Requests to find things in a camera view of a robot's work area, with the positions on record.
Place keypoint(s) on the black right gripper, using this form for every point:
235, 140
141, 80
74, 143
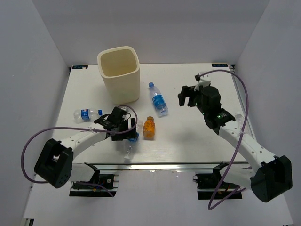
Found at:
186, 92

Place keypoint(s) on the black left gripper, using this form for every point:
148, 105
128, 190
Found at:
131, 134

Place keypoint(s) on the crushed clear blue-label bottle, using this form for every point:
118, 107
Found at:
130, 146

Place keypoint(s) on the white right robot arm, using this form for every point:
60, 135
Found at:
269, 175

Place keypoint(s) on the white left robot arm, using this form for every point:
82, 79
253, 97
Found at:
56, 161

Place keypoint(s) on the cream plastic bin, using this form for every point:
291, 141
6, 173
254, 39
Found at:
120, 70

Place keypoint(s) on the orange juice bottle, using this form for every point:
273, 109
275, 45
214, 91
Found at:
149, 128

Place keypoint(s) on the blue label water bottle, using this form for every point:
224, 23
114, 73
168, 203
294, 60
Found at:
158, 100

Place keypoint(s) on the blue sticker right corner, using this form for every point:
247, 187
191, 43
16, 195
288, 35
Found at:
219, 64

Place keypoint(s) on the blue sticker corner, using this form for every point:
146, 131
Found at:
219, 64
79, 67

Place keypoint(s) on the small blue-cap bottle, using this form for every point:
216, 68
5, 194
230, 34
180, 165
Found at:
85, 115

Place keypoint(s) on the clear white-cap bottle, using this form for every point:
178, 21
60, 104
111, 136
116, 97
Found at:
239, 119

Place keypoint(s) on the blue sticker left corner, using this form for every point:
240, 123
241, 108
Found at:
79, 67

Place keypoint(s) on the aluminium table frame rail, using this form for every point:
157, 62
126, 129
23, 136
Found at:
152, 167

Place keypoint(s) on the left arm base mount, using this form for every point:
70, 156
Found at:
105, 185

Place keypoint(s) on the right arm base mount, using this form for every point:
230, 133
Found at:
216, 186

